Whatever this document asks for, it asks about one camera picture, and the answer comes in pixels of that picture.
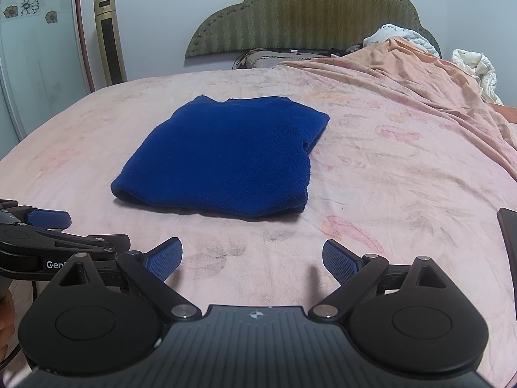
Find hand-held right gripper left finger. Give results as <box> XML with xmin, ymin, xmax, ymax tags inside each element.
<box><xmin>58</xmin><ymin>237</ymin><xmax>203</xmax><ymax>325</ymax></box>

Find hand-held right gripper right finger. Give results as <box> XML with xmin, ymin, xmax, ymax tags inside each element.
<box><xmin>308</xmin><ymin>238</ymin><xmax>450</xmax><ymax>324</ymax></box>

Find blue beaded knit sweater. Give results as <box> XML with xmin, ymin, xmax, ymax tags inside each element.
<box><xmin>110</xmin><ymin>95</ymin><xmax>331</xmax><ymax>220</ymax></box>

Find black clothes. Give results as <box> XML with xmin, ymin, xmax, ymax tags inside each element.
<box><xmin>326</xmin><ymin>44</ymin><xmax>365</xmax><ymax>57</ymax></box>

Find person's left hand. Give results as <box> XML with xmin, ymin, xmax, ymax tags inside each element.
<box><xmin>0</xmin><ymin>296</ymin><xmax>16</xmax><ymax>355</ymax></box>

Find bed with pink sheet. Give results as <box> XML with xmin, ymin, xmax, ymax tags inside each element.
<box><xmin>0</xmin><ymin>65</ymin><xmax>517</xmax><ymax>388</ymax></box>

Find frosted glass flowered sliding door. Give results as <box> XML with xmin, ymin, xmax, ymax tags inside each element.
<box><xmin>0</xmin><ymin>0</ymin><xmax>96</xmax><ymax>140</ymax></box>

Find black flat device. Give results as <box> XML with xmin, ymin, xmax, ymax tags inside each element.
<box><xmin>496</xmin><ymin>207</ymin><xmax>517</xmax><ymax>269</ymax></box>

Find gold tower fan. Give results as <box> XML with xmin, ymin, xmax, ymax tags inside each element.
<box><xmin>93</xmin><ymin>0</ymin><xmax>129</xmax><ymax>88</ymax></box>

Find orange blanket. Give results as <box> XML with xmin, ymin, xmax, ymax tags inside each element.
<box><xmin>278</xmin><ymin>36</ymin><xmax>517</xmax><ymax>172</ymax></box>

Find brown pillow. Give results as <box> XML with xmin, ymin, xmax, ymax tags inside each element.
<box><xmin>236</xmin><ymin>48</ymin><xmax>336</xmax><ymax>70</ymax></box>

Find red cloth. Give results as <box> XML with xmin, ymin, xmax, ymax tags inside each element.
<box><xmin>490</xmin><ymin>103</ymin><xmax>517</xmax><ymax>125</ymax></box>

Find white printed pillow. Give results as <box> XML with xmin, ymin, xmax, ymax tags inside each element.
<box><xmin>362</xmin><ymin>24</ymin><xmax>442</xmax><ymax>58</ymax></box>

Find white quilt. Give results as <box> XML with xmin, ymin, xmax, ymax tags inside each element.
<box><xmin>451</xmin><ymin>48</ymin><xmax>504</xmax><ymax>105</ymax></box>

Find green upholstered headboard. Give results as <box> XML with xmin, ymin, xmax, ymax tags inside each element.
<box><xmin>185</xmin><ymin>0</ymin><xmax>443</xmax><ymax>60</ymax></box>

